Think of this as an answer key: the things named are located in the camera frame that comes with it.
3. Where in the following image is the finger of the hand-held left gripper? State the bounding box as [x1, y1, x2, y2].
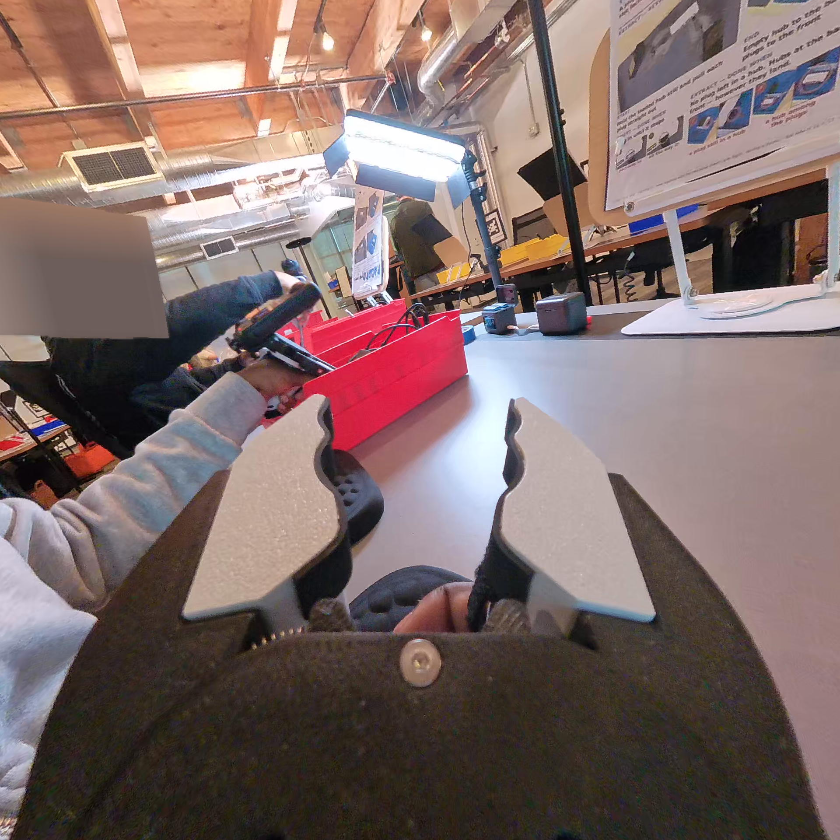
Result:
[262, 333, 337, 378]

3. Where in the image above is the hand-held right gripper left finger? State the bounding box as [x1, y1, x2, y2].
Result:
[182, 395, 353, 647]

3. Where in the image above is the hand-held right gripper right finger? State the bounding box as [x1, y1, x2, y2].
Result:
[467, 398, 657, 639]

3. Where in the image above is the red plastic bin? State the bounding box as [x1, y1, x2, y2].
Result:
[289, 298, 460, 358]
[298, 314, 468, 452]

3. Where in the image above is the person's left forearm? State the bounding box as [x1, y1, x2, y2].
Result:
[0, 373, 266, 611]

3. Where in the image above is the person's left hand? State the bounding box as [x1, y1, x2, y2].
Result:
[238, 357, 309, 404]

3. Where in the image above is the person's right hand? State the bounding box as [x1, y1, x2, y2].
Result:
[394, 583, 475, 634]

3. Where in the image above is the instruction poster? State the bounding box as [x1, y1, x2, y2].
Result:
[604, 0, 840, 214]
[351, 184, 388, 298]

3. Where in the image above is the led light panel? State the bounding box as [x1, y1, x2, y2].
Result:
[322, 108, 468, 203]

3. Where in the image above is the grey cube box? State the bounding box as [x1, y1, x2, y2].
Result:
[535, 292, 588, 336]

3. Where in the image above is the ceiling air vent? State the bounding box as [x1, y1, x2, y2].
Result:
[59, 141, 165, 194]

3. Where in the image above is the blue plastic bin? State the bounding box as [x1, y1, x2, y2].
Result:
[626, 203, 700, 235]

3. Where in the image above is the tall black pole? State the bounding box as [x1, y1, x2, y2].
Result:
[527, 0, 593, 308]

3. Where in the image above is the silver air duct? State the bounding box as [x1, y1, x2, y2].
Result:
[0, 125, 349, 201]

